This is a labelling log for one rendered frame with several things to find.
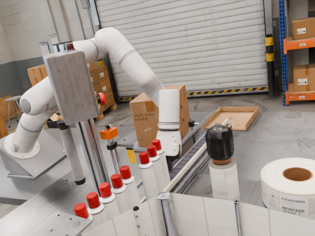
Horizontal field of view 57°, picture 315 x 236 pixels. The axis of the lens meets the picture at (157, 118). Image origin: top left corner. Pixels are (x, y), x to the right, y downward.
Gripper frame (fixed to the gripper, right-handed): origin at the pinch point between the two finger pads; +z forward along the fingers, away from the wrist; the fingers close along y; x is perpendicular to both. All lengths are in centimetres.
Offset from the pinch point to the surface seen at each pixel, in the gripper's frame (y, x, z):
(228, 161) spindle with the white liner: 30.6, -16.5, -7.8
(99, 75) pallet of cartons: -312, 286, -85
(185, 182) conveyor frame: 5.4, 4.2, 6.3
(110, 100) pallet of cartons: -315, 319, -40
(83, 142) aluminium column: -15.4, -31.8, -12.3
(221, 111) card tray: -12, 93, -23
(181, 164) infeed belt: -2.2, 14.8, 1.4
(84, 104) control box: -1, -45, -25
